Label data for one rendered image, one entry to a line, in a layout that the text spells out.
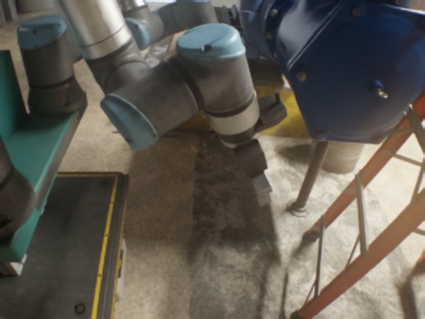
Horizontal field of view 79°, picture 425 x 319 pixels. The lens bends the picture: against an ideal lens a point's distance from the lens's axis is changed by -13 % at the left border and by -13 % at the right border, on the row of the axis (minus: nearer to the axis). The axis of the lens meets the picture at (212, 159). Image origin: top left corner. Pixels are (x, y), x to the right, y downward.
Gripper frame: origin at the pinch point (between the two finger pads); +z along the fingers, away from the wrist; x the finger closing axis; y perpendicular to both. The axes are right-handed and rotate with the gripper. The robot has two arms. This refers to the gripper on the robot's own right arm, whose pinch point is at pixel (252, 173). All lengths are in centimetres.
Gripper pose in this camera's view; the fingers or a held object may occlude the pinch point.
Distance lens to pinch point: 64.5
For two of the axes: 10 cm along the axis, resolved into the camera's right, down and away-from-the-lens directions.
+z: 2.8, 6.0, 7.5
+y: -9.2, 3.8, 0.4
